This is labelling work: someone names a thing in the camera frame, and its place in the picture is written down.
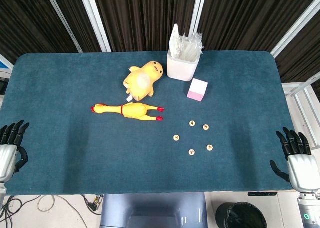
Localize white metal rack frame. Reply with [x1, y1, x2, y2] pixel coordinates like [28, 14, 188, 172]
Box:
[281, 71, 320, 151]

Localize clear plastic-wrapped straws bundle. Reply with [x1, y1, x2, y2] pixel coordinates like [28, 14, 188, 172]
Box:
[177, 31, 205, 61]

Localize black power plug cable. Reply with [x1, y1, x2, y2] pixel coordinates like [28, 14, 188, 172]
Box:
[81, 194, 105, 215]

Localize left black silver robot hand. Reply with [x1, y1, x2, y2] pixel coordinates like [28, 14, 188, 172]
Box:
[0, 119, 30, 182]

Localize grey floor cable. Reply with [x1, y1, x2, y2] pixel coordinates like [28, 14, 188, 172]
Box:
[37, 194, 88, 228]

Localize dark brown pleated curtain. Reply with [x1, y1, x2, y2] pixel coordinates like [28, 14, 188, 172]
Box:
[0, 0, 320, 83]

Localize yellow rubber chicken toy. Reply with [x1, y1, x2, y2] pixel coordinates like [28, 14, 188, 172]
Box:
[90, 102, 166, 121]

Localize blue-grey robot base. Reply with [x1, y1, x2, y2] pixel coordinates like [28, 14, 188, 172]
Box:
[99, 192, 208, 228]

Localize white square plastic container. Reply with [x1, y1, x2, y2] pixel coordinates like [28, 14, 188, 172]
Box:
[166, 48, 201, 82]

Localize white metal frame post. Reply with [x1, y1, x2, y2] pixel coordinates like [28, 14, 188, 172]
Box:
[270, 0, 320, 59]
[188, 0, 209, 51]
[42, 0, 84, 53]
[77, 0, 112, 53]

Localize pink white cube block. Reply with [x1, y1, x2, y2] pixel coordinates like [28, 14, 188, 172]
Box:
[186, 78, 209, 102]

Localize blue white sign board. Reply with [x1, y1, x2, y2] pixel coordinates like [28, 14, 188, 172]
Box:
[0, 54, 15, 71]

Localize black trash bin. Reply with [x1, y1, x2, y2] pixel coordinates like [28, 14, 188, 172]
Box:
[215, 201, 268, 228]

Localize yellow plush duck toy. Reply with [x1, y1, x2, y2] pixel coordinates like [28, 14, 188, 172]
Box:
[122, 60, 164, 103]

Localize white paper packet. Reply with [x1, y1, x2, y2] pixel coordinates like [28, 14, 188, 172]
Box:
[169, 23, 181, 58]

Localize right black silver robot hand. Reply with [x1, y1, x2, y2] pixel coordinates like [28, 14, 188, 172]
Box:
[269, 126, 320, 192]

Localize teal fabric table mat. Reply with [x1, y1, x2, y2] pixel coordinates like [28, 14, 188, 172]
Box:
[0, 50, 309, 196]

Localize black floor cable bundle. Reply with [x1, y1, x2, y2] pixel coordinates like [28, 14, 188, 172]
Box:
[0, 194, 25, 228]

